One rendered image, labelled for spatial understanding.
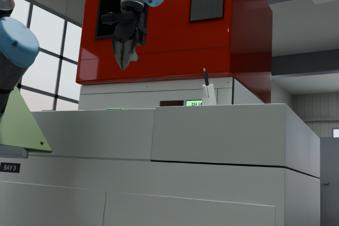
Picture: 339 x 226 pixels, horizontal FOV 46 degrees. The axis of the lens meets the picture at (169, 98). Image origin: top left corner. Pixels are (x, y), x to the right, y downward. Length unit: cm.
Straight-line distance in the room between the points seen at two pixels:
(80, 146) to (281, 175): 58
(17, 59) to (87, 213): 47
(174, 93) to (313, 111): 939
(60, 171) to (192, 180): 43
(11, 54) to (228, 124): 54
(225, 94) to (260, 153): 76
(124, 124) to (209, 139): 26
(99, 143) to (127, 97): 77
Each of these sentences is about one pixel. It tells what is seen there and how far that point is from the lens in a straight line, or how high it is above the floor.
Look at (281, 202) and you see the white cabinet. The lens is 95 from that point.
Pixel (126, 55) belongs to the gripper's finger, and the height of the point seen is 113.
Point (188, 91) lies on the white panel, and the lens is 176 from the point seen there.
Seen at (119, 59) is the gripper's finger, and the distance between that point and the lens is 124.
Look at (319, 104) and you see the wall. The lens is 1106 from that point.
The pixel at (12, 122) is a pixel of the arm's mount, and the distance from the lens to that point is 114.
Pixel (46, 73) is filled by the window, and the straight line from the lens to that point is 410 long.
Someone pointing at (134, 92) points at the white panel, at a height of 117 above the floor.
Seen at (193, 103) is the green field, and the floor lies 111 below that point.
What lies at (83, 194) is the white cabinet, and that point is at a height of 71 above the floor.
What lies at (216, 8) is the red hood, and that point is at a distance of 178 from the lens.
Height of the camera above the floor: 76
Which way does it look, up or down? 12 degrees up
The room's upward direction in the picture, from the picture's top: 4 degrees clockwise
